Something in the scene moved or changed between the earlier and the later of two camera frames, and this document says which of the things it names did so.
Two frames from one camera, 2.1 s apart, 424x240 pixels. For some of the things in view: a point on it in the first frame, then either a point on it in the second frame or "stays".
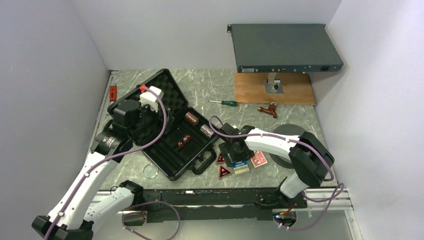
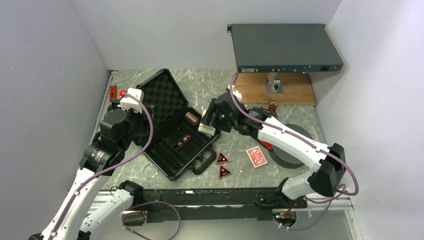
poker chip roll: [192, 118] stays
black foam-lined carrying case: [176, 136] stays
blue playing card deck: [241, 167] -> [212, 118]
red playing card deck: [258, 159] stays
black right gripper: [225, 148] -> [211, 110]
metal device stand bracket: [273, 85] stays
